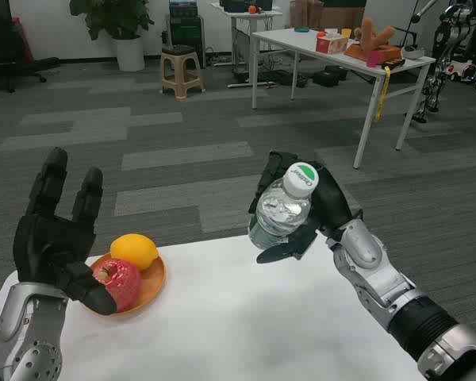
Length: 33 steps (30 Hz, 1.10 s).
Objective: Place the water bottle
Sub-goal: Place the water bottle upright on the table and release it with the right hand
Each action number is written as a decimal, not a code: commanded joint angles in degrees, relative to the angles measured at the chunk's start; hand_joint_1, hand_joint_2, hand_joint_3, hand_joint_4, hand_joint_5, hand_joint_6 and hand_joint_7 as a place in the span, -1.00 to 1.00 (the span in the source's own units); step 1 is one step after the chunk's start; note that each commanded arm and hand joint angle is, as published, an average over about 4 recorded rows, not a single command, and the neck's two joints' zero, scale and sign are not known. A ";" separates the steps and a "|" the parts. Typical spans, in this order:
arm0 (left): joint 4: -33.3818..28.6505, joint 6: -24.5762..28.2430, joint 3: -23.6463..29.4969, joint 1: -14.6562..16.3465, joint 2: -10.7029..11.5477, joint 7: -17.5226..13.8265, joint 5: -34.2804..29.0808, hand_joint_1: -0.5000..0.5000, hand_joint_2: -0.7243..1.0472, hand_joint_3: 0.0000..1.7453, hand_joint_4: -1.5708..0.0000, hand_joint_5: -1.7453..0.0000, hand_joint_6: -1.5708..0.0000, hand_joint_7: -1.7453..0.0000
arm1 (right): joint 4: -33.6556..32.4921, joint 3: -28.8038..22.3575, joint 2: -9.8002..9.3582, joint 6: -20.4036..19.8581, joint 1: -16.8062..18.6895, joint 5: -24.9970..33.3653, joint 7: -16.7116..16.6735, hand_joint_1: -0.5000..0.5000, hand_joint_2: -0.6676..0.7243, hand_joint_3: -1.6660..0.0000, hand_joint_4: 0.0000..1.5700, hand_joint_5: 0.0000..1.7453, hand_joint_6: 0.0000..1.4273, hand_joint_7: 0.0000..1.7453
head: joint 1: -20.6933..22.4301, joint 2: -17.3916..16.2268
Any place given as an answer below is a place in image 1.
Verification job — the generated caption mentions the white plant pot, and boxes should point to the white plant pot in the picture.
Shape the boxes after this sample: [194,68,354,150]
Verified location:
[110,37,146,72]

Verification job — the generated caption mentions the brown cardboard boxes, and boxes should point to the brown cardboard boxes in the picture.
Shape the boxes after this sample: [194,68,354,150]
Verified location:
[289,0,366,31]

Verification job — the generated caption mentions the white standing desk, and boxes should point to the white standing desk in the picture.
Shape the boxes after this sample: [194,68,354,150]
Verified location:
[209,2,283,89]

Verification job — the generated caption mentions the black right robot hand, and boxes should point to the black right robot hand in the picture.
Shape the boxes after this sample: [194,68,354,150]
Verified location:
[248,149,364,265]

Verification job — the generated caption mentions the yellow lemon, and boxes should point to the yellow lemon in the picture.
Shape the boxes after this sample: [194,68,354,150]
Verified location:
[109,233,160,271]

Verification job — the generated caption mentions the yellow black tape measure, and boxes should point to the yellow black tape measure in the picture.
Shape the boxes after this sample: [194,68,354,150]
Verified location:
[374,58,405,122]

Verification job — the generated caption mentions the orange tray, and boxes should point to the orange tray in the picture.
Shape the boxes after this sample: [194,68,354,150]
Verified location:
[344,42,404,63]

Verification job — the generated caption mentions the black computer tower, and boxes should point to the black computer tower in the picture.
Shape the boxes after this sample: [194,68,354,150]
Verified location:
[165,13,206,68]

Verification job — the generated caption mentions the green leafy plant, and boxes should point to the green leafy plant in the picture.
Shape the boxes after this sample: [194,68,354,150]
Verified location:
[69,0,155,40]

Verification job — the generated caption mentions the orange tissue box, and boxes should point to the orange tissue box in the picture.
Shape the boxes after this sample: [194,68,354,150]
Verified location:
[315,34,349,55]

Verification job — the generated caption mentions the silver black humanoid robot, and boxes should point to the silver black humanoid robot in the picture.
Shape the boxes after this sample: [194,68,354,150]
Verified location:
[410,0,476,124]

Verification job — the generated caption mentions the orange round plate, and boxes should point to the orange round plate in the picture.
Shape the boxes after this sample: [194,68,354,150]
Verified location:
[81,253,167,317]

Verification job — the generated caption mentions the black office chair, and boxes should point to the black office chair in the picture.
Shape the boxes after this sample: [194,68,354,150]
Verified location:
[0,0,60,94]

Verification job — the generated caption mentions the black box on floor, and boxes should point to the black box on floor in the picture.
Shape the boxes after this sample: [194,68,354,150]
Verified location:
[312,65,348,87]

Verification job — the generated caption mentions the red apple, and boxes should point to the red apple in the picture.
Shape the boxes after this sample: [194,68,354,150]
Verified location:
[90,257,143,314]

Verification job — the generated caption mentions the orange plush toy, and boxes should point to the orange plush toy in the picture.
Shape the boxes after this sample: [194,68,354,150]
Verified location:
[355,17,397,52]

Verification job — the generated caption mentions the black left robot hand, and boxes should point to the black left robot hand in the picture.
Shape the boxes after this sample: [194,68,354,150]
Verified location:
[12,146,118,318]

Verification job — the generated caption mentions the clear plastic water bottle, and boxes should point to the clear plastic water bottle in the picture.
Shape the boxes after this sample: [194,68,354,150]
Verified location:
[248,161,321,250]

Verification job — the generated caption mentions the beige plastic stool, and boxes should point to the beige plastic stool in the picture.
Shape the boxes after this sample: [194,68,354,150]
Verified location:
[159,44,206,100]

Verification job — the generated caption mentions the white metal-leg table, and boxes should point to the white metal-leg table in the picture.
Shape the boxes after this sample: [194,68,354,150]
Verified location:
[250,27,437,170]

